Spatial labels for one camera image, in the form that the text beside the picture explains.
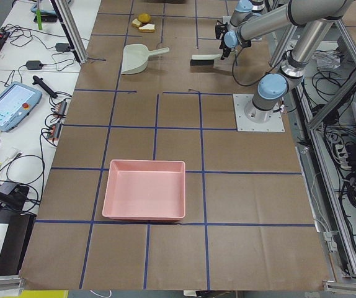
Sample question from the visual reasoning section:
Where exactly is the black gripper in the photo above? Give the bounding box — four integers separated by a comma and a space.
215, 20, 231, 60

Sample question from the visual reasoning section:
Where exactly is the white hand brush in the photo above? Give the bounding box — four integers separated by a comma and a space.
190, 54, 221, 66

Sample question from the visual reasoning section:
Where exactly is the white plastic dustpan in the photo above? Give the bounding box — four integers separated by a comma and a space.
121, 44, 170, 75

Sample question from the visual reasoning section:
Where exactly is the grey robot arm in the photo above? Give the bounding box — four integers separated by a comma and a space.
229, 0, 265, 27
215, 0, 352, 124

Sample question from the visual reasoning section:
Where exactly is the pink plastic bin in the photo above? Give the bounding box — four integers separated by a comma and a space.
102, 160, 186, 221

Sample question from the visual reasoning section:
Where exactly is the white bread slice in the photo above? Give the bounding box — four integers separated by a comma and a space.
138, 24, 156, 33

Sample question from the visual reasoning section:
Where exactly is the yellow potato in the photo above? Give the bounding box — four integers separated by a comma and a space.
138, 13, 151, 24

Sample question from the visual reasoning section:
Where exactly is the small bread piece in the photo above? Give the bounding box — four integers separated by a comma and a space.
131, 19, 143, 28

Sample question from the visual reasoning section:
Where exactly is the black power adapter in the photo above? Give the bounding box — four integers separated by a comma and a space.
55, 43, 71, 53
25, 60, 43, 70

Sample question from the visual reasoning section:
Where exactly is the blue teach pendant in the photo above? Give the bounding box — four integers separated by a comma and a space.
0, 81, 42, 132

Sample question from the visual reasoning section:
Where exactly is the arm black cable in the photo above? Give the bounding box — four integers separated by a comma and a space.
231, 40, 261, 88

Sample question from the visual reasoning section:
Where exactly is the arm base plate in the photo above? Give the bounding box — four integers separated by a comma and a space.
233, 94, 285, 133

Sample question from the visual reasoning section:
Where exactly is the aluminium frame post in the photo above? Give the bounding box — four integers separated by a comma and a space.
51, 0, 88, 65

